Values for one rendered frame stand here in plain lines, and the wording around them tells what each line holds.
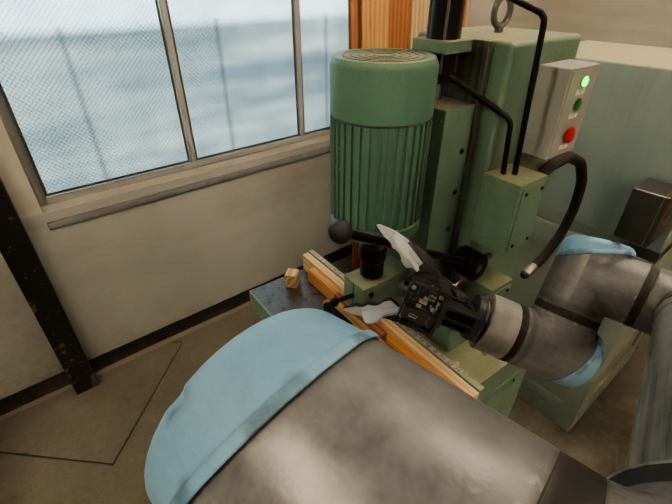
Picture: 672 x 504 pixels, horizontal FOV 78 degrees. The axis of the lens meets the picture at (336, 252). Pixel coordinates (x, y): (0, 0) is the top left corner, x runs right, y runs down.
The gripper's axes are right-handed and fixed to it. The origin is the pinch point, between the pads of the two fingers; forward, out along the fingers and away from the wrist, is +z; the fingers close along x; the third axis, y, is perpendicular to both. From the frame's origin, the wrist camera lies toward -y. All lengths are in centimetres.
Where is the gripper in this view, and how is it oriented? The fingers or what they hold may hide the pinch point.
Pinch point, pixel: (358, 266)
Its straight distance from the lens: 67.0
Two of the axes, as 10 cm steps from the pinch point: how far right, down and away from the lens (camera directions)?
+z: -9.2, -3.7, 0.8
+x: -3.4, 8.9, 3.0
